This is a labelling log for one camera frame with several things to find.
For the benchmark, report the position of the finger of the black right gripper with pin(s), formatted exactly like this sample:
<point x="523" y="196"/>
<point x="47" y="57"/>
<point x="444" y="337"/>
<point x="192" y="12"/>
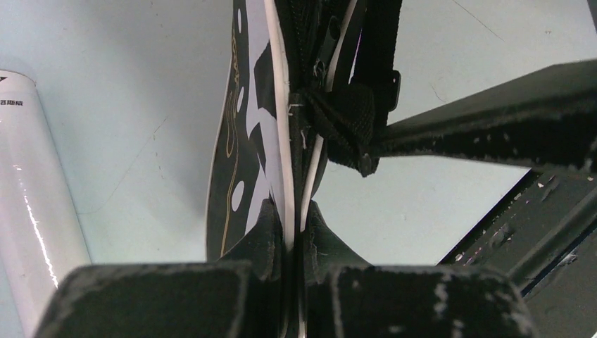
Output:
<point x="545" y="120"/>

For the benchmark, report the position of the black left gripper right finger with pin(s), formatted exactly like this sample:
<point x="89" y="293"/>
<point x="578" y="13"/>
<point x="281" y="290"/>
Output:
<point x="348" y="297"/>

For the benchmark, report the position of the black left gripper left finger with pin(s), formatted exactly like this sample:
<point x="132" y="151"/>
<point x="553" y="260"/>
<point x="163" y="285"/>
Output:
<point x="238" y="295"/>

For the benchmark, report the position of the white shuttlecock tube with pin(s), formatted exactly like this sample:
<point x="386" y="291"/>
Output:
<point x="41" y="238"/>

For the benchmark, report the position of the black racket bag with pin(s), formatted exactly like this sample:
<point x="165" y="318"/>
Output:
<point x="309" y="82"/>

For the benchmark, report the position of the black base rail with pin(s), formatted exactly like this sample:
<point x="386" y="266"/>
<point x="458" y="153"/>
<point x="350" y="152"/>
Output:
<point x="542" y="235"/>

